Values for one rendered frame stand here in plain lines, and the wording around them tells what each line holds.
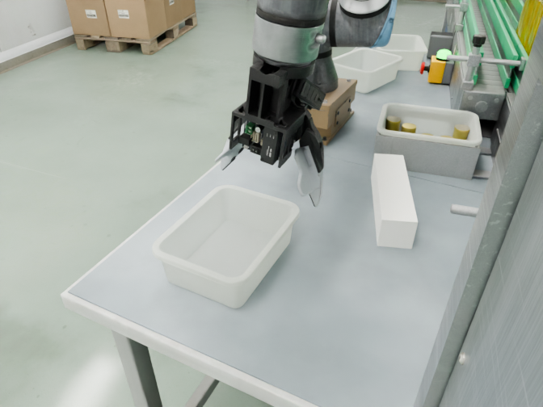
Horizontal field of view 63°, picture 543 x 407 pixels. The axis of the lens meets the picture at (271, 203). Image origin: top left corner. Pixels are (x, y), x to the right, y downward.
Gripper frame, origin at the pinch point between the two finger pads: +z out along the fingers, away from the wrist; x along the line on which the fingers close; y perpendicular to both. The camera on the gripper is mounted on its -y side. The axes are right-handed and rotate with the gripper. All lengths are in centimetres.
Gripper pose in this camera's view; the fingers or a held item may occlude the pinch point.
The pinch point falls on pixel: (270, 185)
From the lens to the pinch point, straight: 64.9
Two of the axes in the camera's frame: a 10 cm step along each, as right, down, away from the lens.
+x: 9.0, 3.6, -2.6
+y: -4.3, 5.3, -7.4
